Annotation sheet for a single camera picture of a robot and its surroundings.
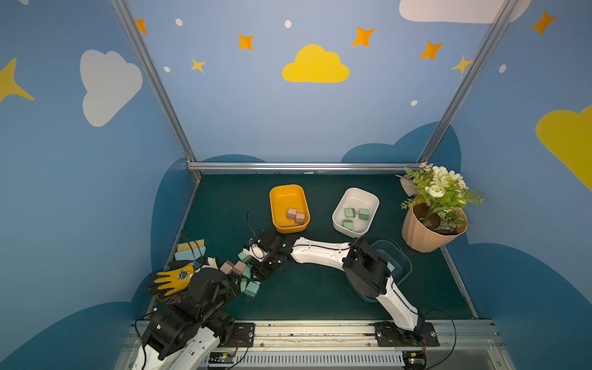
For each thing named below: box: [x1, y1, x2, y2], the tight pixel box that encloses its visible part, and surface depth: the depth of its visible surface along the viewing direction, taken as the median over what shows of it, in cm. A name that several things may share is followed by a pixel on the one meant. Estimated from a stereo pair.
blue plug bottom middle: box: [244, 281, 262, 302], surface depth 84 cm
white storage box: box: [331, 187, 381, 239], surface depth 110 cm
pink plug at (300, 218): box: [295, 212, 306, 226], surface depth 103 cm
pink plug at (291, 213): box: [286, 208, 298, 220], surface depth 106 cm
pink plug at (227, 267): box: [219, 259, 235, 275], surface depth 89 cm
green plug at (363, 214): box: [358, 208, 370, 222], surface depth 106 cm
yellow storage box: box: [269, 184, 311, 234], surface depth 108 cm
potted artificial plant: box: [396, 162, 485, 253], surface depth 82 cm
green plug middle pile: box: [237, 251, 253, 265], surface depth 91 cm
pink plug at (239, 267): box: [232, 260, 247, 276], surface depth 89 cm
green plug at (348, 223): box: [342, 219, 354, 231], surface depth 103 cm
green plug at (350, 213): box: [343, 208, 357, 219], surface depth 106 cm
